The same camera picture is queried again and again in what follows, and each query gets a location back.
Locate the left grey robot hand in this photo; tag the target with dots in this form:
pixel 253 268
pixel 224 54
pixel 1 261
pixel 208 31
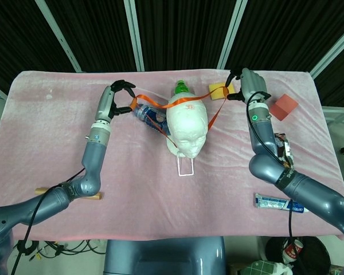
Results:
pixel 104 103

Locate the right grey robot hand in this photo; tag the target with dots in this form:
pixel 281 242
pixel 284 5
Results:
pixel 253 84

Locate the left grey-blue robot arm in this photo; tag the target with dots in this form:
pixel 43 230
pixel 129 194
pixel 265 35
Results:
pixel 96 154

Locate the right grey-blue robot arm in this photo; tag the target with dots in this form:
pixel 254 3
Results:
pixel 263 134

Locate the white foam mannequin head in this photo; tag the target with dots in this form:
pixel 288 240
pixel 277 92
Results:
pixel 189 129

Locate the yellow sponge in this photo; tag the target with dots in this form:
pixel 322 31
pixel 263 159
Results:
pixel 218 93

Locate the pink foam block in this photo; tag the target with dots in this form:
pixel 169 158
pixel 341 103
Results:
pixel 285 109

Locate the blue water bottle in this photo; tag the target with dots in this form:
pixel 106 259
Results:
pixel 144 114

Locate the brown snack packet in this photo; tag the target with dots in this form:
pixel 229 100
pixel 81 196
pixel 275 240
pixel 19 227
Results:
pixel 285 146

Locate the green-capped bottle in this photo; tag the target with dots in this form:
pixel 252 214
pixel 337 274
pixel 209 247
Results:
pixel 181 88

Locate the black pleated curtain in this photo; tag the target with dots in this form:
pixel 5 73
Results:
pixel 183 28

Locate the wooden stick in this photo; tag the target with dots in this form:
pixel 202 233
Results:
pixel 97 196

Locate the grey side table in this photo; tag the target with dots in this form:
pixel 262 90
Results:
pixel 339 129

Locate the pink velvet tablecloth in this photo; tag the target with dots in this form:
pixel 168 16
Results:
pixel 146 200

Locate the white blue toothpaste tube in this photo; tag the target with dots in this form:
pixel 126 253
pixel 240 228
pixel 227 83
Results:
pixel 269 203

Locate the grey-blue robot torso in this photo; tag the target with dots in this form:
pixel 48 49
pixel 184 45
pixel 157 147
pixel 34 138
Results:
pixel 163 257

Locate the red white paper cup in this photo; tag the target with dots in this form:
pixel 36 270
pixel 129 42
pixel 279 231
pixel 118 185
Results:
pixel 293 252

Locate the black round bin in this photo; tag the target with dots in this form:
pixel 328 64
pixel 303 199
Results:
pixel 318 255

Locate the green tiled box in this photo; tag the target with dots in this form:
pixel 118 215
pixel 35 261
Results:
pixel 263 267

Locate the white frame post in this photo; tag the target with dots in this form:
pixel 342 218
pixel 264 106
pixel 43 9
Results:
pixel 332 48
pixel 60 37
pixel 134 34
pixel 232 34

